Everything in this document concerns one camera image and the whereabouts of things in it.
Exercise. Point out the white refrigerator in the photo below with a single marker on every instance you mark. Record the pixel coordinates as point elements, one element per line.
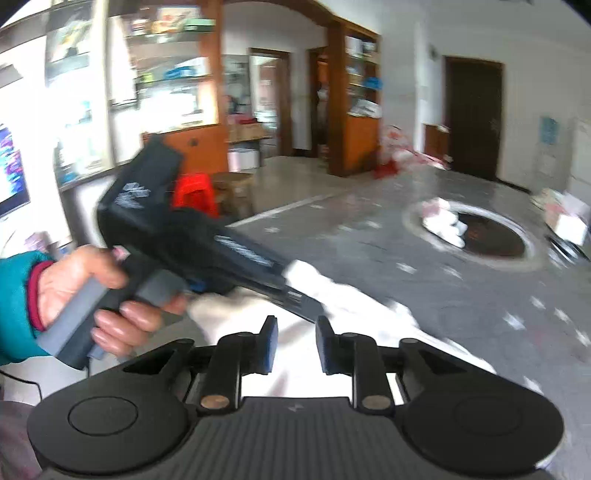
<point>582,157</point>

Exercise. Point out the wooden interior door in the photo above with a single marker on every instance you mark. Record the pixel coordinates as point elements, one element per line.
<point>286,101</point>

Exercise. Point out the white plastic bag with pink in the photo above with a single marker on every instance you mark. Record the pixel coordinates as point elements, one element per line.
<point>547,196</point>

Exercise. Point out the blue cloth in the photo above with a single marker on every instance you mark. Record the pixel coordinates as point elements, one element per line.
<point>373,84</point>

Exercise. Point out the pink storage bin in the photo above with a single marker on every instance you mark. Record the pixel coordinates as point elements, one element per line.
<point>234,161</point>

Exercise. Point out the white storage bin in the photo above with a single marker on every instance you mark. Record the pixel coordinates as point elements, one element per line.
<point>251,159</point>

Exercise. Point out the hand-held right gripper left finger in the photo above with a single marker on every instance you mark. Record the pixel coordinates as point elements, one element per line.
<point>272,346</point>

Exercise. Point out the round black hotplate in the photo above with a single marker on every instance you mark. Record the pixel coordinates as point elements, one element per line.
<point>494,237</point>

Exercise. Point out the wide wooden display cabinet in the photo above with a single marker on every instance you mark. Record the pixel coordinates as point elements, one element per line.
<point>210,83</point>

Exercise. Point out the narrow wooden shelf cabinet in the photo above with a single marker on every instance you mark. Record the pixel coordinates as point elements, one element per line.
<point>358,143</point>

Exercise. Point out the white water dispenser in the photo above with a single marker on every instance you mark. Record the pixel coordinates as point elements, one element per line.
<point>547,161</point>

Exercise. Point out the dark wooden entrance door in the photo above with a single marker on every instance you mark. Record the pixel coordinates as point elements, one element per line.
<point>473,120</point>

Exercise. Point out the red plastic stool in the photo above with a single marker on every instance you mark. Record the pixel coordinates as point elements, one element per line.
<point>194,187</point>

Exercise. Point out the pink dotted play tent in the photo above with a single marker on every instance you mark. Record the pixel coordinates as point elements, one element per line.
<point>397,152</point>

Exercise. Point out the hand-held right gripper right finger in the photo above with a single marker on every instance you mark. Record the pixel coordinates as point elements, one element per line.
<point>323,350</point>

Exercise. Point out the cream garment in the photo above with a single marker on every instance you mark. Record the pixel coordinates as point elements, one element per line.
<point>351,300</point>

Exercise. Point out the white tissue box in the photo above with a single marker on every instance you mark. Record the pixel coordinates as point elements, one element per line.
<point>570,226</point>

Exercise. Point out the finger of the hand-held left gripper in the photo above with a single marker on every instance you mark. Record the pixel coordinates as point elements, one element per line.
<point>298,300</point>

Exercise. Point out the person's left hand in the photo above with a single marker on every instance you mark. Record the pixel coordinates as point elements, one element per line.
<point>74,272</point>

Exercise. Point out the small wooden cabinet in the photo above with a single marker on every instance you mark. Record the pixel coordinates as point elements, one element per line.
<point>434,141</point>

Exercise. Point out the wall electric panel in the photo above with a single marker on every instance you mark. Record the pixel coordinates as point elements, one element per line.
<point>433,51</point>

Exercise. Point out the blue water bottle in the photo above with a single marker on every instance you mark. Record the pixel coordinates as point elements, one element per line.
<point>549,129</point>

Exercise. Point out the small white cloth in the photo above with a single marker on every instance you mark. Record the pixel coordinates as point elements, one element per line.
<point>443,224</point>

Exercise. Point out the person's left forearm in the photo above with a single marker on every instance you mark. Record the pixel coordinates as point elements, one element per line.
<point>16,304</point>

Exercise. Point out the colourful screen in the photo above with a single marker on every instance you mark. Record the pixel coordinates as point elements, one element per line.
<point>11,170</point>

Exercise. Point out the cardboard box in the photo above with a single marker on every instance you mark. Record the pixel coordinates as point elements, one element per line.
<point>235,189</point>
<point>249,134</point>

